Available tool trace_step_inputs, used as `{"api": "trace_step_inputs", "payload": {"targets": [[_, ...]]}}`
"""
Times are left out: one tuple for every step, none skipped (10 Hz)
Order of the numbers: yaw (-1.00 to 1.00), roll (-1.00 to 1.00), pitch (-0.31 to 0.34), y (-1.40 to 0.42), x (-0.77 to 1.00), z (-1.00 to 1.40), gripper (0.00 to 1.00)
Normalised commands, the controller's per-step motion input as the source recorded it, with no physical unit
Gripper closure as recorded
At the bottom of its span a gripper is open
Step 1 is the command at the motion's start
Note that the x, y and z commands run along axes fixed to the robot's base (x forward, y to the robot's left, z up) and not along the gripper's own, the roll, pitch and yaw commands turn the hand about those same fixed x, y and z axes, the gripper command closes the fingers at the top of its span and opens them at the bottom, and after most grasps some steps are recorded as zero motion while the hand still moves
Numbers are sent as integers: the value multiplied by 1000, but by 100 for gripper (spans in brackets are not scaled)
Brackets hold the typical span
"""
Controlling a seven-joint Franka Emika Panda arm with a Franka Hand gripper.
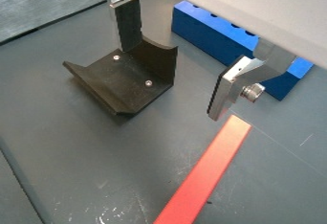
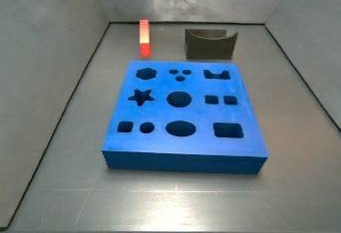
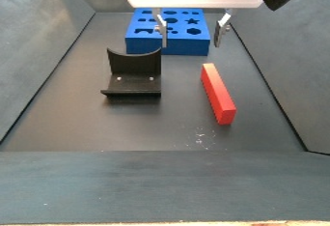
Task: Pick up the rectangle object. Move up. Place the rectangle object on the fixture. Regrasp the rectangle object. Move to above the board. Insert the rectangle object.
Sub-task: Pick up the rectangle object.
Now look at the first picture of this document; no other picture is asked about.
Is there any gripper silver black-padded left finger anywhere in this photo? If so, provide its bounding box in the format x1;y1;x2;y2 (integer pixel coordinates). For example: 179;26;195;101
107;0;143;52

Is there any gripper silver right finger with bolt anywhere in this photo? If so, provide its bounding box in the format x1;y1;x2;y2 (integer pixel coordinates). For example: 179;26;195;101
207;38;297;121

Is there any red rectangular block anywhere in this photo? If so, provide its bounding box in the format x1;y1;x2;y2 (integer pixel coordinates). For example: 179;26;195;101
154;115;253;224

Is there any blue shape-sorting board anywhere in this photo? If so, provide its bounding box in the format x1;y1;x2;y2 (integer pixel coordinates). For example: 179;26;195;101
171;1;313;101

